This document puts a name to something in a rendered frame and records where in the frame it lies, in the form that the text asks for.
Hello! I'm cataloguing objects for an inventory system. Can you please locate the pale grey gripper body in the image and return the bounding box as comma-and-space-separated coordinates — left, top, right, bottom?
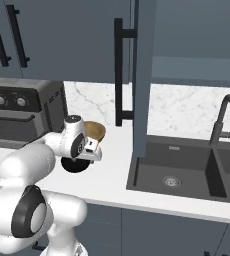
76, 147, 104, 164

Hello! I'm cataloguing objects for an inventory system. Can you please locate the black bowl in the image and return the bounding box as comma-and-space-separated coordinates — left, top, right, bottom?
60, 156, 91, 174

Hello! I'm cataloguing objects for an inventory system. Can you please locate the brown wooden bowl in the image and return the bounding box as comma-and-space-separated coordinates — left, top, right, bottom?
83, 121, 107, 143

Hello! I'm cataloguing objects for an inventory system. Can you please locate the open grey-blue cabinet door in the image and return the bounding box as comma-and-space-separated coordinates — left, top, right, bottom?
130, 0, 157, 159

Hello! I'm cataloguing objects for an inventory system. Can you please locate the dark grey toaster oven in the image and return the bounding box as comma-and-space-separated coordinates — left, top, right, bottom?
0, 76, 69, 150

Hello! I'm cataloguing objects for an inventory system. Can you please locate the dark grey double sink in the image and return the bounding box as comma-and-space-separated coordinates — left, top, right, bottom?
125, 134, 230, 205

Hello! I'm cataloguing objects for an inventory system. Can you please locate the black sink faucet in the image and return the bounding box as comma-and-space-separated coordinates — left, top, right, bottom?
208, 93, 230, 147

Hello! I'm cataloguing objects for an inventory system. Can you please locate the long black door handle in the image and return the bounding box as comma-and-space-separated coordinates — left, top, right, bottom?
113, 17, 138, 128

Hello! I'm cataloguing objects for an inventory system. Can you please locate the black oven door handle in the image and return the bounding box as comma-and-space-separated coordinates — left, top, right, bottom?
0, 114, 36, 123

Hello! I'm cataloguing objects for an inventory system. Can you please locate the black base cabinet handle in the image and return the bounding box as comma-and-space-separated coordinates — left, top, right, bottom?
31, 241, 49, 252

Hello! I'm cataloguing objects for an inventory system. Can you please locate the open wall cabinet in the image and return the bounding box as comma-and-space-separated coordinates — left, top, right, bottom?
151, 0, 230, 89

